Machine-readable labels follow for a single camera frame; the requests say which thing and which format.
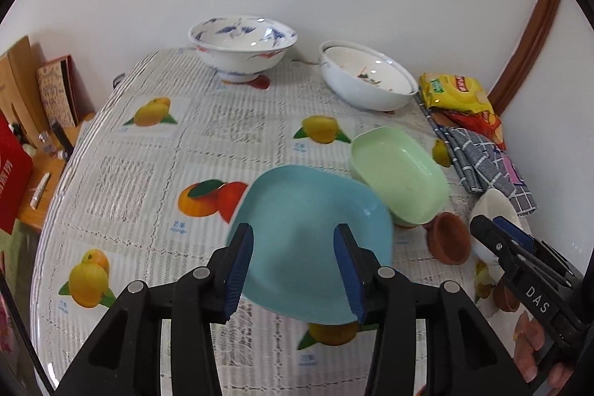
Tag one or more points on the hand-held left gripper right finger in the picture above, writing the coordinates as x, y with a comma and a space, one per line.
349, 277

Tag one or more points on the light blue square plate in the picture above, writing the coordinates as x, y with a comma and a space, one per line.
301, 238

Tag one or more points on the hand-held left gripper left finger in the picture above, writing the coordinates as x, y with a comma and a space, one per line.
236, 273

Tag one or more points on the fruit print tablecloth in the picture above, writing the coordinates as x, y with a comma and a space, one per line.
139, 173

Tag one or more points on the brown clay saucer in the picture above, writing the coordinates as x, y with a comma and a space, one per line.
448, 238
503, 302

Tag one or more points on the yellow chip bag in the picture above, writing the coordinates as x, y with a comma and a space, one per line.
457, 92

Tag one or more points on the white bowl floral inside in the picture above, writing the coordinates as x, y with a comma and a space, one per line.
371, 66

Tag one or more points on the patterned brown book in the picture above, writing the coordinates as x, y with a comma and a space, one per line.
55, 90

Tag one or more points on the blue patterned white bowl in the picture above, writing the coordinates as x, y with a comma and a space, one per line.
241, 57

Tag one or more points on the light green oval dish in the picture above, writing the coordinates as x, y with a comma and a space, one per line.
399, 173

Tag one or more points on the person's right hand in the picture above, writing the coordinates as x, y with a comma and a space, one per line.
526, 338

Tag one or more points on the grey checked cloth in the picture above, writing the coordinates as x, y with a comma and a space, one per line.
482, 159

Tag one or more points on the white tube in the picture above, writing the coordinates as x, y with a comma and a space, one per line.
39, 190

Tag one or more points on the red box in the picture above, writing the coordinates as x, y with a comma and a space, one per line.
11, 182

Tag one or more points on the floral fabric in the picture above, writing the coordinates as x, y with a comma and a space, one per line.
14, 266

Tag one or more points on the white bowl grey swirl print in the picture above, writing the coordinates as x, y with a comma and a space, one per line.
352, 94

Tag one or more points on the wooden side table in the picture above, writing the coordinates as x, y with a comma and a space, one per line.
51, 178

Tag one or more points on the brown wooden door frame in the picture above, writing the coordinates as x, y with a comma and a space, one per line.
533, 43

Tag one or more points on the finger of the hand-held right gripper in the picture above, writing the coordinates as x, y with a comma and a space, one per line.
513, 232
533, 301

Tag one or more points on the red chip bag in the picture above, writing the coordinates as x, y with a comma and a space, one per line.
485, 122

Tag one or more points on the plain white bowl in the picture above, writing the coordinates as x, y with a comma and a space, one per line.
492, 206

